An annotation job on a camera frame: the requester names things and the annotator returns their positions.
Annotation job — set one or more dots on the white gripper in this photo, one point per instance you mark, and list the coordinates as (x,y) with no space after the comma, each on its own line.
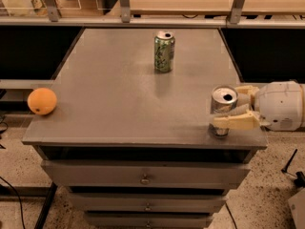
(277,105)

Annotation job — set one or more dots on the silver blue redbull can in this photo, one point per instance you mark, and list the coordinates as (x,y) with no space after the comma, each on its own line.
(223,99)

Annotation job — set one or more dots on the green soda can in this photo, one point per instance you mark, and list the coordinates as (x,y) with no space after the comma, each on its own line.
(164,43)

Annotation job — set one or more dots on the grey box corner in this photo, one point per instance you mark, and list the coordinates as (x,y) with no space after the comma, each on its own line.
(297,207)

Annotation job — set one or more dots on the grey drawer cabinet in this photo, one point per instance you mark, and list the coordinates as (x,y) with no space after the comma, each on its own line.
(113,106)

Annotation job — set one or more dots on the bottom grey drawer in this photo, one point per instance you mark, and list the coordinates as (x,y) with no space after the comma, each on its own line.
(148,221)

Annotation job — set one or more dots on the grey drawer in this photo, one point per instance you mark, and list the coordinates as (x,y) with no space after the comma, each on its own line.
(194,175)
(146,203)
(148,221)

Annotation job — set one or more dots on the middle grey drawer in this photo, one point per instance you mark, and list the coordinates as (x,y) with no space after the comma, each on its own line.
(146,203)

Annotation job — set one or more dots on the top grey drawer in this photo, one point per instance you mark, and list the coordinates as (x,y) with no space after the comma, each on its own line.
(194,175)

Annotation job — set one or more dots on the orange fruit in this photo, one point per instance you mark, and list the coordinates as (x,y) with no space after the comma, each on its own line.
(42,101)

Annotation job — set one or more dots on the black floor bar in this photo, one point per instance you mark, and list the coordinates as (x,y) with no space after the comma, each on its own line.
(46,207)

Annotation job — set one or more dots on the metal railing frame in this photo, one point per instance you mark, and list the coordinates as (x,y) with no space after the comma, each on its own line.
(117,14)

